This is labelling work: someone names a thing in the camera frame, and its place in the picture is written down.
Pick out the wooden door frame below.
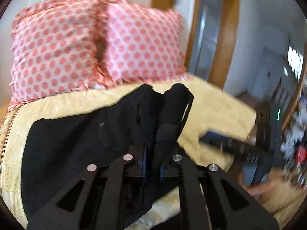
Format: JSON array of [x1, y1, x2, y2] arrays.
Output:
[[151, 0, 240, 88]]

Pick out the person's right hand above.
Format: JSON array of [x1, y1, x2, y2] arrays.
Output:
[[237, 171, 279, 202]]

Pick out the black pants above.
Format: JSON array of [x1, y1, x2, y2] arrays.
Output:
[[21, 84, 194, 229]]

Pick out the pink polka dot pillow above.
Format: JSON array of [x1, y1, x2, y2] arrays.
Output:
[[9, 0, 114, 111], [102, 3, 190, 87]]

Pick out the yellow patterned bedspread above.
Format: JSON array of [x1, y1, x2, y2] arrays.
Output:
[[1, 77, 256, 226]]

